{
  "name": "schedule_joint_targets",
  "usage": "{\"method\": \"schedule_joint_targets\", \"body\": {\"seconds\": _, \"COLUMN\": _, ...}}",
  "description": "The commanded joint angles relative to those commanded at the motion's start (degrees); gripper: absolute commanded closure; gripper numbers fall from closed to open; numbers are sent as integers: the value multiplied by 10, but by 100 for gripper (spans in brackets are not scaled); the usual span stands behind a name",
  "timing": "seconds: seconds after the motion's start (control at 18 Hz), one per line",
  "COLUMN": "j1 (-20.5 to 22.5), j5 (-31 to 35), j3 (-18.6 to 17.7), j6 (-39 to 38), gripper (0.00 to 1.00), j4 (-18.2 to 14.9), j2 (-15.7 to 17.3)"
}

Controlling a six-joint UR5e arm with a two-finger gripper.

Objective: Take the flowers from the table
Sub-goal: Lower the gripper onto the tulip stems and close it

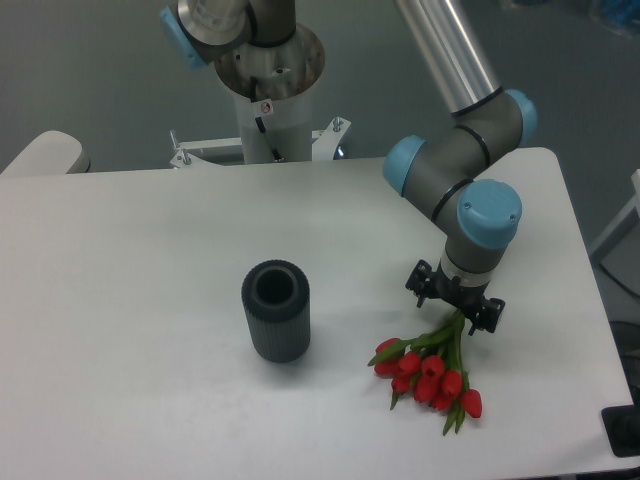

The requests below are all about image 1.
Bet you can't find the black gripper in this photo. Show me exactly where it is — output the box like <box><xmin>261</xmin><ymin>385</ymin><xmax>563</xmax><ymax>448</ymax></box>
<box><xmin>405</xmin><ymin>260</ymin><xmax>506</xmax><ymax>336</ymax></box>

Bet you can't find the red tulip bouquet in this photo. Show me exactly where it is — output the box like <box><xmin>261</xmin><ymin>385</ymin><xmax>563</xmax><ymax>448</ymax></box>
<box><xmin>368</xmin><ymin>310</ymin><xmax>483</xmax><ymax>435</ymax></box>

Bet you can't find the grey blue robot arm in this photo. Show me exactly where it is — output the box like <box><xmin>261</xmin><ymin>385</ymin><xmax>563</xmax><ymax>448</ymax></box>
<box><xmin>160</xmin><ymin>1</ymin><xmax>537</xmax><ymax>332</ymax></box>

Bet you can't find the dark grey ribbed vase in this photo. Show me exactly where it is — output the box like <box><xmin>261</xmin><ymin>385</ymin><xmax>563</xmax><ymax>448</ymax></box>
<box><xmin>241</xmin><ymin>260</ymin><xmax>311</xmax><ymax>363</ymax></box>

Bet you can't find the black device at table edge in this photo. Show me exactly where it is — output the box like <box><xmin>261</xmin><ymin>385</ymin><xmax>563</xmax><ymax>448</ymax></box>
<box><xmin>601</xmin><ymin>405</ymin><xmax>639</xmax><ymax>458</ymax></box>

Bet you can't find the white rounded chair part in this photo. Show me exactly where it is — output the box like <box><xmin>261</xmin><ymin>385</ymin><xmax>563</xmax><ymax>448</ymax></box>
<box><xmin>1</xmin><ymin>130</ymin><xmax>91</xmax><ymax>179</ymax></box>

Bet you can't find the white frame at right edge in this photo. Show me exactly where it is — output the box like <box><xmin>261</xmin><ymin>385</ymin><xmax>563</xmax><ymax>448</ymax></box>
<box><xmin>588</xmin><ymin>170</ymin><xmax>639</xmax><ymax>264</ymax></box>

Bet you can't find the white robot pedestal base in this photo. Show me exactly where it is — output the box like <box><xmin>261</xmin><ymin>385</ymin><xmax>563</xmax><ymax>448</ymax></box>
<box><xmin>168</xmin><ymin>24</ymin><xmax>352</xmax><ymax>170</ymax></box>

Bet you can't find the black base cable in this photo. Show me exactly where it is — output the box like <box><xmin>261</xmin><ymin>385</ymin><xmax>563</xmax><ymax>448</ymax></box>
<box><xmin>248</xmin><ymin>74</ymin><xmax>285</xmax><ymax>164</ymax></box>

